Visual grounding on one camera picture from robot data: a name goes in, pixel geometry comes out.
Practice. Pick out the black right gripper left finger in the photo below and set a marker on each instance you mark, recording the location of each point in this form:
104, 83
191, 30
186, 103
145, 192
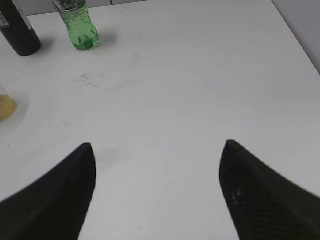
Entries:
55, 206

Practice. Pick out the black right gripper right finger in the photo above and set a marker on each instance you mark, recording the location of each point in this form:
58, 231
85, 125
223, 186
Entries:
263, 204

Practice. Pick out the transparent plastic cup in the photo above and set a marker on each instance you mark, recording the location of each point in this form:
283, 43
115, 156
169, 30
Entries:
13, 106

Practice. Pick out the dark red wine bottle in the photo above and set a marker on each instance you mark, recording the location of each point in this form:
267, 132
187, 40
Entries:
17, 29

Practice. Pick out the green soda bottle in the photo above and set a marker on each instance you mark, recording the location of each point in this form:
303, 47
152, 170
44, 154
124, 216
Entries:
76, 17

